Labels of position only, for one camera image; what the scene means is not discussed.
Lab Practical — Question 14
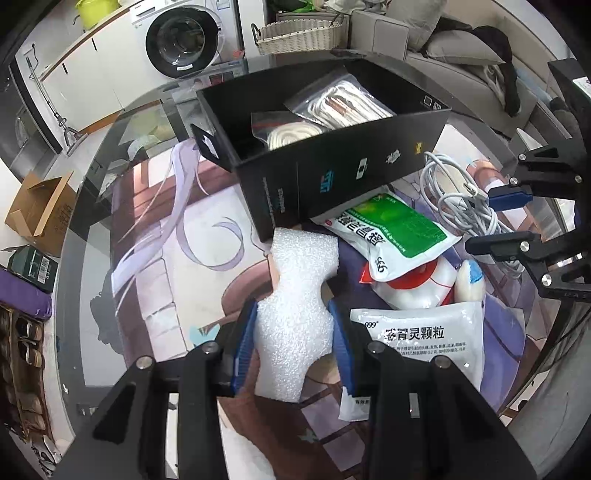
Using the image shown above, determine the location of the white washing machine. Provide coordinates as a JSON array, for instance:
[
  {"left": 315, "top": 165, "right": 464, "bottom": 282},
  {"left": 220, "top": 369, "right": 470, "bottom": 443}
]
[{"left": 129, "top": 0, "right": 245, "bottom": 79}]

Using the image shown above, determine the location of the purple rolled mat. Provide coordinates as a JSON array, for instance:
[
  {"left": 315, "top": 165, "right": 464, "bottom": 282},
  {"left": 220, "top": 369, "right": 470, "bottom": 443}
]
[{"left": 0, "top": 268, "right": 52, "bottom": 320}]

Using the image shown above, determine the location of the white foam piece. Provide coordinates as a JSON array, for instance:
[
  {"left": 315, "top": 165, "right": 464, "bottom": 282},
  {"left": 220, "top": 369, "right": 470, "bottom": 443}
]
[{"left": 254, "top": 228, "right": 339, "bottom": 403}]

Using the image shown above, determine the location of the black jacket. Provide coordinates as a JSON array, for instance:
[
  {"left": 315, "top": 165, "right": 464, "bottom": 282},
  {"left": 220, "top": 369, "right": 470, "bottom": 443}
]
[{"left": 438, "top": 17, "right": 523, "bottom": 118}]

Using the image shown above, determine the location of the white plush toy blue hat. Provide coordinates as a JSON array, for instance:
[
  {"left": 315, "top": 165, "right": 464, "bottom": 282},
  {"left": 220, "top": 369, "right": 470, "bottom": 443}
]
[{"left": 454, "top": 259, "right": 486, "bottom": 303}]

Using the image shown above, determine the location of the black cardboard box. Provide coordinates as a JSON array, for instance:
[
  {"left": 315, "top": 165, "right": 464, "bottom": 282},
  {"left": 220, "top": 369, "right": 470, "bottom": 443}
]
[{"left": 192, "top": 51, "right": 451, "bottom": 241}]

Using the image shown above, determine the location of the anime print table mat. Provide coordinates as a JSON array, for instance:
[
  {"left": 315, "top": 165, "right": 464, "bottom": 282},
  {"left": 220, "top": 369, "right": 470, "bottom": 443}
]
[{"left": 108, "top": 119, "right": 551, "bottom": 480}]

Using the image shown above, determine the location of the grey flat cushion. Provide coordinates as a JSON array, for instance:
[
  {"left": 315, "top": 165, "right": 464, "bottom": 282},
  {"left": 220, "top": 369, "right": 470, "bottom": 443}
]
[{"left": 426, "top": 30, "right": 504, "bottom": 66}]

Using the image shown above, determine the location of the white charging cable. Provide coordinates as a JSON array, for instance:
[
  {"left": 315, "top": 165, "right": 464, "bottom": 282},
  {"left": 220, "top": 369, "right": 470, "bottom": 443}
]
[{"left": 419, "top": 150, "right": 528, "bottom": 278}]

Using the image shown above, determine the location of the grey upright cushion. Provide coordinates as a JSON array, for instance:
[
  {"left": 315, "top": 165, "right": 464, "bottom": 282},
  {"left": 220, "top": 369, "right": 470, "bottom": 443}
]
[{"left": 387, "top": 0, "right": 448, "bottom": 51}]

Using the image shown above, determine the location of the white medicine packet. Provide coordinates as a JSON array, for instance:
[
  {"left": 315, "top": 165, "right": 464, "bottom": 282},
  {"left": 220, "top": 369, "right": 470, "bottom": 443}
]
[{"left": 339, "top": 302, "right": 485, "bottom": 422}]

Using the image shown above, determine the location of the green medicine packet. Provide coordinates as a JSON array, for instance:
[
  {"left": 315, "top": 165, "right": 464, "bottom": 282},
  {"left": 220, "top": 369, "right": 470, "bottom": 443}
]
[{"left": 311, "top": 192, "right": 461, "bottom": 282}]

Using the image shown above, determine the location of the wooden shoe rack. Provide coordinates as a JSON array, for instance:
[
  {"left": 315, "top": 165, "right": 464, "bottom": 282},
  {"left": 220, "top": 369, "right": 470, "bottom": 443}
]
[{"left": 0, "top": 303, "right": 56, "bottom": 462}]

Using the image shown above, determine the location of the floor mop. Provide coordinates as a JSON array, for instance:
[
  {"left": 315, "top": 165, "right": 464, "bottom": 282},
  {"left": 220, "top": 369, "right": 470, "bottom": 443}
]
[{"left": 25, "top": 44, "right": 87, "bottom": 157}]

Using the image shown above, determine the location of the grey sofa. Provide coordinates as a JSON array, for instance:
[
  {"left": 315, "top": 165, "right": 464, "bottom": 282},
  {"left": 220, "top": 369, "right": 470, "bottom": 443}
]
[{"left": 348, "top": 0, "right": 555, "bottom": 138}]

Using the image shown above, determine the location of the bagged white brown rope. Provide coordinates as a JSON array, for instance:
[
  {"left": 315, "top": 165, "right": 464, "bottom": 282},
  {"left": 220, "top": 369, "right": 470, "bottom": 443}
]
[{"left": 282, "top": 71, "right": 397, "bottom": 131}]

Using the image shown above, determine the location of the bagged cream rope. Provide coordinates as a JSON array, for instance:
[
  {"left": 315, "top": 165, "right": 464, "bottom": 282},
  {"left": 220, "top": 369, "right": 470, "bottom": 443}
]
[{"left": 250, "top": 110, "right": 327, "bottom": 151}]

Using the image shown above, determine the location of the yellow-green bucket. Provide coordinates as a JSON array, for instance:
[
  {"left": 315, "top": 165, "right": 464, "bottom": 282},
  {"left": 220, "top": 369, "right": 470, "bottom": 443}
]
[{"left": 75, "top": 0, "right": 120, "bottom": 30}]

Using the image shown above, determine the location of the woven laundry basket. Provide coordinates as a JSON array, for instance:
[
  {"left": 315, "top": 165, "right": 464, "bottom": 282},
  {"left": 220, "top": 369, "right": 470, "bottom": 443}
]
[{"left": 250, "top": 18, "right": 342, "bottom": 55}]

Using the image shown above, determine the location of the red white plastic packet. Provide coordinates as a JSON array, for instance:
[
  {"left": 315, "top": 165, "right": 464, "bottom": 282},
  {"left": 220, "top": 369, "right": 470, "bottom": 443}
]
[{"left": 360, "top": 256, "right": 457, "bottom": 310}]

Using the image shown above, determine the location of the dark green box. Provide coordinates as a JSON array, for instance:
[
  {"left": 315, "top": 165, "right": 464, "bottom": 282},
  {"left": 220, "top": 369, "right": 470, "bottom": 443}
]
[{"left": 8, "top": 245, "right": 58, "bottom": 294}]

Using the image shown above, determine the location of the brown cardboard box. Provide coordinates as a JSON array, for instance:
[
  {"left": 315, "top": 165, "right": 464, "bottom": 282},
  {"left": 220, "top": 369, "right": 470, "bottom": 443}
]
[{"left": 5, "top": 171, "right": 76, "bottom": 257}]

